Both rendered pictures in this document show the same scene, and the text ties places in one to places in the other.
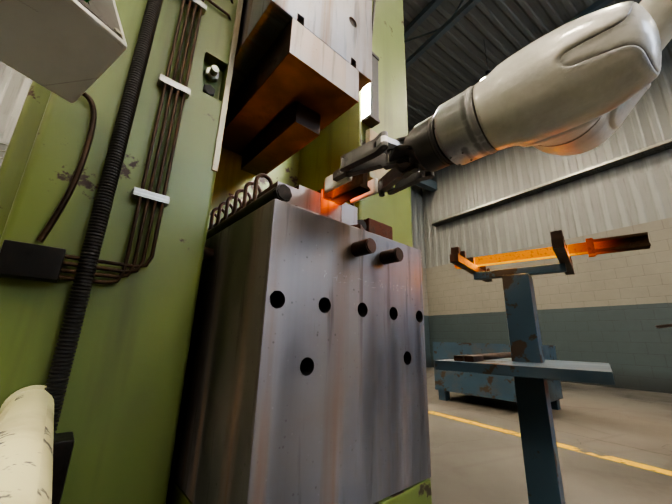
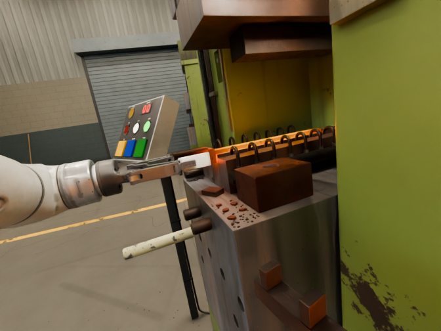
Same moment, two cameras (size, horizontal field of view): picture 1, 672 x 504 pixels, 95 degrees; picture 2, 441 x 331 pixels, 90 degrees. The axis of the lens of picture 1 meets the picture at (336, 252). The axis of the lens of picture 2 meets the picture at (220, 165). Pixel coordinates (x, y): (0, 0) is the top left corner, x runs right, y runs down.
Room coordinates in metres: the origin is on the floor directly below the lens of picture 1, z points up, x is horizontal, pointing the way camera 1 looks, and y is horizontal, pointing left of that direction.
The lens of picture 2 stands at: (0.78, -0.48, 1.09)
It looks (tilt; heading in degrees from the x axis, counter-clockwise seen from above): 13 degrees down; 112
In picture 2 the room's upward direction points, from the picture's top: 9 degrees counter-clockwise
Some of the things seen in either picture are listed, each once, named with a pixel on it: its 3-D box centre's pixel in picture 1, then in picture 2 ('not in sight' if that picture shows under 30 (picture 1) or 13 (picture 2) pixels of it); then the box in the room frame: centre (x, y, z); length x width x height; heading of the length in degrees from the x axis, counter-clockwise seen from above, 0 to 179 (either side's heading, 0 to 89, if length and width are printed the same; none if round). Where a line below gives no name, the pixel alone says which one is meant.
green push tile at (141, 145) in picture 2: not in sight; (141, 148); (0.16, 0.24, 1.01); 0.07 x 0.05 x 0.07; 156
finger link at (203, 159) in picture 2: (363, 191); (195, 161); (0.55, -0.05, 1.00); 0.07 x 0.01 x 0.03; 41
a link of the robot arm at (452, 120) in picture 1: (465, 128); (84, 182); (0.36, -0.17, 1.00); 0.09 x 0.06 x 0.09; 131
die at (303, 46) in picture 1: (279, 110); (267, 14); (0.71, 0.17, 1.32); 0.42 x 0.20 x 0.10; 41
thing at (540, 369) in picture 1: (528, 366); not in sight; (0.78, -0.47, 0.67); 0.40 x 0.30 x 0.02; 140
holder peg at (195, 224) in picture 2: (391, 256); (201, 226); (0.57, -0.11, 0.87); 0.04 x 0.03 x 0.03; 41
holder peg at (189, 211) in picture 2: (363, 247); (192, 213); (0.52, -0.05, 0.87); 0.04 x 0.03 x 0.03; 41
